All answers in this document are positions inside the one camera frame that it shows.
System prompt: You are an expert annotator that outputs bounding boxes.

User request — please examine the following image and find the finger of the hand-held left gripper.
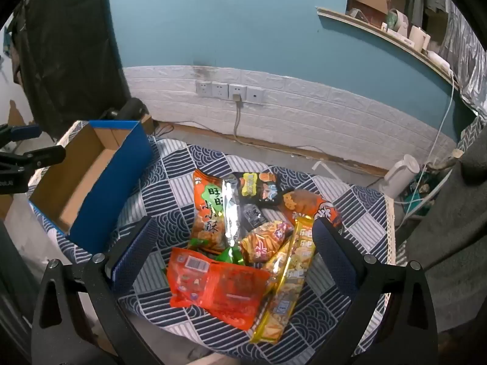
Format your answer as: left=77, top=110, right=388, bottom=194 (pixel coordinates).
left=0, top=145, right=66, bottom=174
left=0, top=123, right=43, bottom=147

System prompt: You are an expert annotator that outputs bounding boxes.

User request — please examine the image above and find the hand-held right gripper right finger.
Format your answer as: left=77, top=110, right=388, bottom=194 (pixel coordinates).
left=312, top=217, right=442, bottom=365

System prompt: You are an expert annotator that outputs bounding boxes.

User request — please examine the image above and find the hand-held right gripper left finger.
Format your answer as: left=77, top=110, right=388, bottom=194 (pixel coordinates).
left=30, top=216, right=160, bottom=365

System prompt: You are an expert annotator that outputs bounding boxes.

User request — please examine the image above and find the long yellow snack packet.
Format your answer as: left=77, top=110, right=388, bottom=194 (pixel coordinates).
left=249, top=217, right=316, bottom=345

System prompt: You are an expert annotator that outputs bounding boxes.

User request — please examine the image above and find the blue cardboard box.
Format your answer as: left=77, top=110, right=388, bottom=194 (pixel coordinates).
left=28, top=120, right=155, bottom=255

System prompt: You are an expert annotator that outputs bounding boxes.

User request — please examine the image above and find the orange green snack packet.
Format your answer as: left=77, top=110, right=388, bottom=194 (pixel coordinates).
left=188, top=169, right=236, bottom=255

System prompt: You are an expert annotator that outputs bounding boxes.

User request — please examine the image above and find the red transparent snack packet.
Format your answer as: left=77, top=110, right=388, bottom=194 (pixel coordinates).
left=166, top=247, right=271, bottom=331

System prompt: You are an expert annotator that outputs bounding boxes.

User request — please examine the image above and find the silver foil snack packet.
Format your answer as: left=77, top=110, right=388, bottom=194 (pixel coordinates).
left=221, top=177, right=244, bottom=249

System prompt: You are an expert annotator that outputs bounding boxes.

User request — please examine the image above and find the yellow red snack packet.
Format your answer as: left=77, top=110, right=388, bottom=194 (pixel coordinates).
left=240, top=221, right=295, bottom=265

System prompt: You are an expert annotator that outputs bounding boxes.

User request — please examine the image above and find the navy patterned tablecloth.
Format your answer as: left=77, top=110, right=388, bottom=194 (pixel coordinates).
left=34, top=137, right=396, bottom=358

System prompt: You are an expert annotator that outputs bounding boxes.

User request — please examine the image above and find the small black snack packet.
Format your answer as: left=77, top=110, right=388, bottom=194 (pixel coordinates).
left=241, top=203, right=269, bottom=232

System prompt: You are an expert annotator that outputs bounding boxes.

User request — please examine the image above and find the black round object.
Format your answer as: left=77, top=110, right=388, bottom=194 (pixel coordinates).
left=101, top=98, right=147, bottom=120

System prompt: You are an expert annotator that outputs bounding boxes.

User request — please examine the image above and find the black hanging cloth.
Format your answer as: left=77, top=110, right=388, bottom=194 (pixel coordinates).
left=8, top=0, right=130, bottom=137

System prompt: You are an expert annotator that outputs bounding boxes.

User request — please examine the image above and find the black yellow snack packet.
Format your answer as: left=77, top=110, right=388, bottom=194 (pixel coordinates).
left=232, top=171, right=284, bottom=208

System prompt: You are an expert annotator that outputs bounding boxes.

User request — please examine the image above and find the white kettle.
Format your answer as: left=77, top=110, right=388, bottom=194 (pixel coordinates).
left=382, top=154, right=421, bottom=198

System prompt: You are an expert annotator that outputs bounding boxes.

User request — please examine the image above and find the grey cloth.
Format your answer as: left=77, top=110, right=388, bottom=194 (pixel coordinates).
left=405, top=122, right=487, bottom=335

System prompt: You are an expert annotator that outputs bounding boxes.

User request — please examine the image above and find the navy herringbone cloth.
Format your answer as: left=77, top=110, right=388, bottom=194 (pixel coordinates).
left=457, top=116, right=485, bottom=149

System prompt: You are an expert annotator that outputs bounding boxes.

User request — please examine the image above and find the wooden window sill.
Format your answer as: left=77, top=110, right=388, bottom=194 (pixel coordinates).
left=317, top=7, right=457, bottom=84

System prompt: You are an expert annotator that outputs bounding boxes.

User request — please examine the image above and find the silver foil curtain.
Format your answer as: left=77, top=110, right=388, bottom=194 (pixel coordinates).
left=443, top=0, right=487, bottom=118

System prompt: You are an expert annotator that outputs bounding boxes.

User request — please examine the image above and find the white cup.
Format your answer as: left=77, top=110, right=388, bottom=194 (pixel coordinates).
left=409, top=26, right=431, bottom=52

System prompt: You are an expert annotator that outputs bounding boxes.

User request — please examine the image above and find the tape roll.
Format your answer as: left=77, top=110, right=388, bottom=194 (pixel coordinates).
left=386, top=9, right=409, bottom=33

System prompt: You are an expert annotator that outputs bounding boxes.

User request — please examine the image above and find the brown cardboard box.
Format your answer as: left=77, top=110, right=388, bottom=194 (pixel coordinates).
left=350, top=0, right=394, bottom=18

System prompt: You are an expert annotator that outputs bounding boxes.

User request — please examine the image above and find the grey plug cable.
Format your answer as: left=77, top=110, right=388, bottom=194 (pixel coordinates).
left=232, top=94, right=244, bottom=141

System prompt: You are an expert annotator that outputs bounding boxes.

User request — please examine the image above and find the white cable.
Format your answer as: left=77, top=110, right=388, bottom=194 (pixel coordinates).
left=396, top=70, right=457, bottom=204

